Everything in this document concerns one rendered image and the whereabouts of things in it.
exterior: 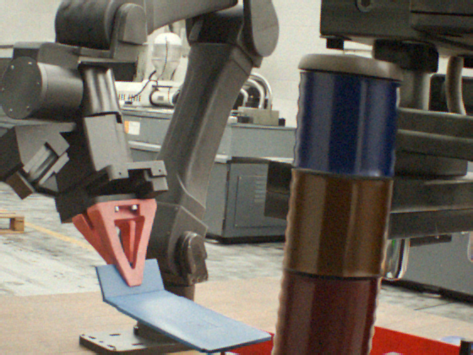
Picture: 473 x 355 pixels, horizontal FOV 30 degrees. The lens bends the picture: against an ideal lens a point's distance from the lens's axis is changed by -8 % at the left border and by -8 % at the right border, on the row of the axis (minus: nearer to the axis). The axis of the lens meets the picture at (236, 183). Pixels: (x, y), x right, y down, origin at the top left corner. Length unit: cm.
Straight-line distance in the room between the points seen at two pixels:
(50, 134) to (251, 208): 692
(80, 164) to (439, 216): 36
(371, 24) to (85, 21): 35
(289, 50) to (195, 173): 891
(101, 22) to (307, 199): 55
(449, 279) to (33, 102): 536
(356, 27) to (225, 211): 698
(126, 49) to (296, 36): 901
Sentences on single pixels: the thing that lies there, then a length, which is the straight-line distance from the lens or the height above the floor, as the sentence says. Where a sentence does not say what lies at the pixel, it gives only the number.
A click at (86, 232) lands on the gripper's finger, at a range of 84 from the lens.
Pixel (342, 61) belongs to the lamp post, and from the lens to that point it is 32.
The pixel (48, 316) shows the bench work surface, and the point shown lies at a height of 90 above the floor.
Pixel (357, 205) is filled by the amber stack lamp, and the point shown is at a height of 115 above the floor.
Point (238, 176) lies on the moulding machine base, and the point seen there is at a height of 56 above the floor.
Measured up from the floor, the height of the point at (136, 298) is 100.
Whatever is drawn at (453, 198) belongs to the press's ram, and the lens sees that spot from 60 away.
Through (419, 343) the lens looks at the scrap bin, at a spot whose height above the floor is 95.
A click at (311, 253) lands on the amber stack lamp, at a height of 113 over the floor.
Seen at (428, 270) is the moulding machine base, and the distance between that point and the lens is 615.
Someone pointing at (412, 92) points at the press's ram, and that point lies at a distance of 61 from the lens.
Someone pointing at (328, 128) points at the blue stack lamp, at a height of 117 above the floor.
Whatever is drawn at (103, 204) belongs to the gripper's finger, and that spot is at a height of 108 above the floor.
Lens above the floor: 118
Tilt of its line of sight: 5 degrees down
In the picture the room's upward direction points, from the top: 5 degrees clockwise
